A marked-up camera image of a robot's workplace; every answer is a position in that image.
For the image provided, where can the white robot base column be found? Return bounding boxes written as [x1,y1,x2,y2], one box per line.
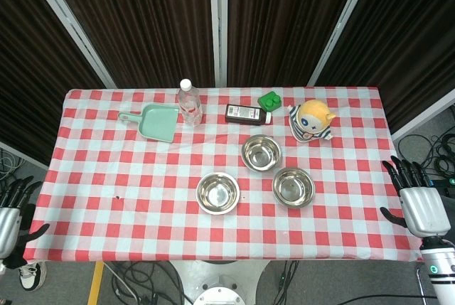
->
[170,260,271,305]

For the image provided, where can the stainless steel bowl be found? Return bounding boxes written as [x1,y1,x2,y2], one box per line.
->
[196,172,241,216]
[272,166,316,208]
[241,134,282,173]

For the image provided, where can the mint green plastic dustpan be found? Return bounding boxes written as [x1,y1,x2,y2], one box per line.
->
[118,103,181,144]

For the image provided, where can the red white checkered tablecloth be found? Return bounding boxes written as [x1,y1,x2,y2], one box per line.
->
[23,86,424,263]

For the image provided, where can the clear plastic water bottle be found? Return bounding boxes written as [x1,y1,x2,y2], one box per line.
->
[176,78,204,127]

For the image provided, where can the black box with green light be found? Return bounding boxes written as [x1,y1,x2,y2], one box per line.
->
[428,176,455,196]

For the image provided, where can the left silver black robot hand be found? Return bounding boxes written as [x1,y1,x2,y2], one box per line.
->
[0,176,50,270]

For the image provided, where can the yellow striped plush toy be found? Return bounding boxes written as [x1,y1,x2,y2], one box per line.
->
[287,98,337,142]

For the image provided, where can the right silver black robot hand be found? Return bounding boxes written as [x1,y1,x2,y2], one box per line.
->
[379,155,451,238]

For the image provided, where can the dark brown curtain panel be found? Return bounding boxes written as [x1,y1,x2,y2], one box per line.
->
[0,0,109,166]
[226,0,365,87]
[316,0,455,132]
[44,0,217,89]

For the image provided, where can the white partition frame post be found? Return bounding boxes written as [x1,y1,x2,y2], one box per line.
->
[208,0,228,88]
[21,0,120,89]
[306,0,378,87]

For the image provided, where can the white partition base rail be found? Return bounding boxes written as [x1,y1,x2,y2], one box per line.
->
[0,140,49,169]
[390,87,455,141]

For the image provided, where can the white black sneaker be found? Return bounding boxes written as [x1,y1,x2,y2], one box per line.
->
[18,261,48,291]

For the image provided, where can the brown labelled medicine bottle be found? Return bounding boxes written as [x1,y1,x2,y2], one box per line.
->
[224,103,273,126]

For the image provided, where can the green plastic box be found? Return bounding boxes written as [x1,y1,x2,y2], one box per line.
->
[257,90,282,112]

